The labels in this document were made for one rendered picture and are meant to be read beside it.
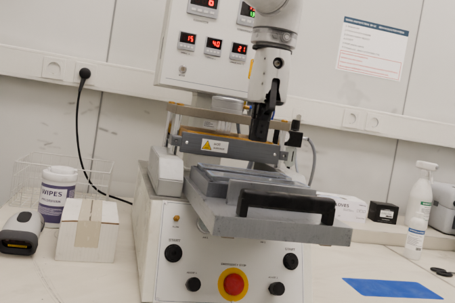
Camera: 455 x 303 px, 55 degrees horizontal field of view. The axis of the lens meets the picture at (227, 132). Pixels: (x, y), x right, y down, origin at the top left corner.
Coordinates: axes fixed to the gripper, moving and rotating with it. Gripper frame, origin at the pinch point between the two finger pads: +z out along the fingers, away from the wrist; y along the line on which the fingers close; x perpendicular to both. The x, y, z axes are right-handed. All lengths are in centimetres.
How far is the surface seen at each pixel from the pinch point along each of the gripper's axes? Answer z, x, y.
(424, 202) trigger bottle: 19, -86, 57
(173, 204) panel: 17.0, 12.9, 5.7
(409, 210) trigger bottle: 23, -83, 60
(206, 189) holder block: 10.6, 9.9, -8.1
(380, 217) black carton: 27, -73, 62
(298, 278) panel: 28.2, -13.7, 0.9
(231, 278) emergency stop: 28.4, 0.8, -0.5
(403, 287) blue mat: 34, -49, 14
